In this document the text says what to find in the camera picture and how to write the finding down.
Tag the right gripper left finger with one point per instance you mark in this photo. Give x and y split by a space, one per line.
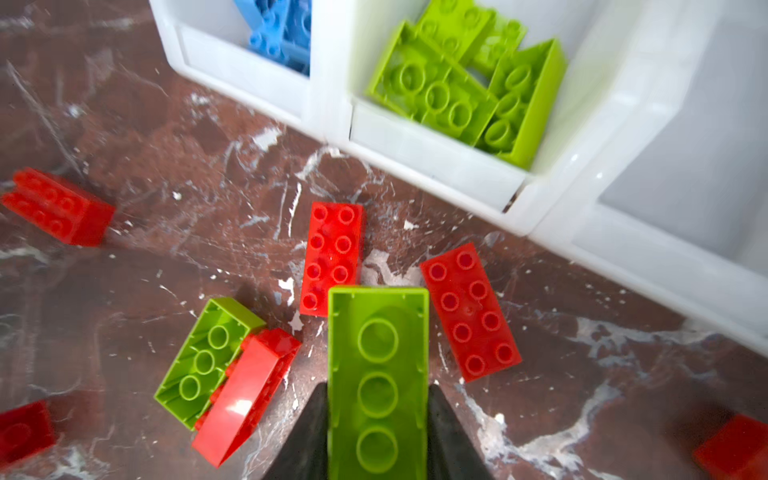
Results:
304 453

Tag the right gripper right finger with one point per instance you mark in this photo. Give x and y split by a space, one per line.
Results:
451 454

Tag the red lego slim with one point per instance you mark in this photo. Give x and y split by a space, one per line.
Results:
239 403

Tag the green lego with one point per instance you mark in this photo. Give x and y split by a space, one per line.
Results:
415 80
457 27
200 367
504 35
378 349
526 83

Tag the red lego diagonal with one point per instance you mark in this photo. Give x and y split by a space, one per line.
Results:
480 337

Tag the red lego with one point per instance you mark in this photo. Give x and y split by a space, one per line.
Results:
737 451
334 253
25 432
59 208

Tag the red lego bottom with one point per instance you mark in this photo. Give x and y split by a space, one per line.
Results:
25 432

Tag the blue lego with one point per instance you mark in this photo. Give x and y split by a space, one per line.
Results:
280 31

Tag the green lego bottom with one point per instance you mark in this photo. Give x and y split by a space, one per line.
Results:
457 27

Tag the white right bin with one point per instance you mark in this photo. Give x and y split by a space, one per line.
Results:
659 151

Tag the white bin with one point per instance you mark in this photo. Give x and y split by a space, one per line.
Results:
206 42
450 162
659 151

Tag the white middle bin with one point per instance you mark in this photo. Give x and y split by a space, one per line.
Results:
450 162

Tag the white left bin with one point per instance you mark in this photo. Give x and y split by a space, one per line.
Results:
206 42

